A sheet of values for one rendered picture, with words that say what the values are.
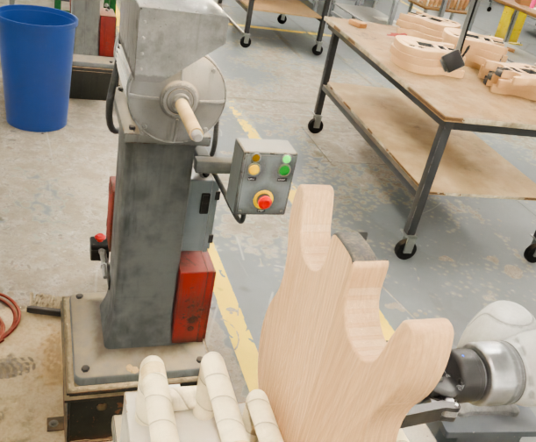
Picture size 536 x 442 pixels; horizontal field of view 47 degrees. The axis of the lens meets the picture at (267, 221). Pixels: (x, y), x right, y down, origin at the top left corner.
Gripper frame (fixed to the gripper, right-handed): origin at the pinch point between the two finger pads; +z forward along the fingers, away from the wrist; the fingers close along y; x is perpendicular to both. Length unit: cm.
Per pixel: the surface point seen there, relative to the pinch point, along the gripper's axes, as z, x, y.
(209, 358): 15.4, -2.0, 8.3
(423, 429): -31.5, -29.6, 14.8
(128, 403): 25.0, -12.9, 11.5
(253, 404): 8.0, -10.2, 7.0
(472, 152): -225, -78, 264
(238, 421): 14.2, -1.9, -2.8
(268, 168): -21, -15, 95
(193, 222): -7, -45, 115
